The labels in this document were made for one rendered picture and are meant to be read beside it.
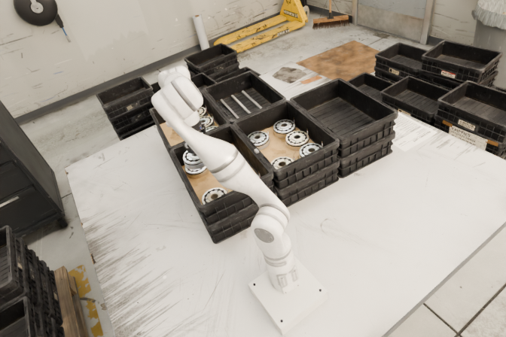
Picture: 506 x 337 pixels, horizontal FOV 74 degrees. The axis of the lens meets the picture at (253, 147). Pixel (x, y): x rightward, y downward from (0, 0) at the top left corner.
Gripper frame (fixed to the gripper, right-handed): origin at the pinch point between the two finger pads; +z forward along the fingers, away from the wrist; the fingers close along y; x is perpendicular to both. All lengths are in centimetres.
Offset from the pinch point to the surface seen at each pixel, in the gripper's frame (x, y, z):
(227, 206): -14.8, -14.4, 12.8
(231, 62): 66, 166, 46
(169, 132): 37.1, 27.7, 15.8
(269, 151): -19.2, 21.7, 16.7
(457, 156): -96, 45, 31
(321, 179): -43, 15, 24
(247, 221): -18.3, -10.1, 26.0
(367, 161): -59, 33, 27
